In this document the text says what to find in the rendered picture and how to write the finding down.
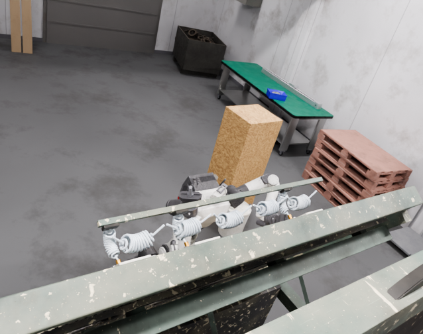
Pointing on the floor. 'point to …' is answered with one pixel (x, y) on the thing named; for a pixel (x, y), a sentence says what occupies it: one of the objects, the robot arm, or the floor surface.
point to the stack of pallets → (353, 167)
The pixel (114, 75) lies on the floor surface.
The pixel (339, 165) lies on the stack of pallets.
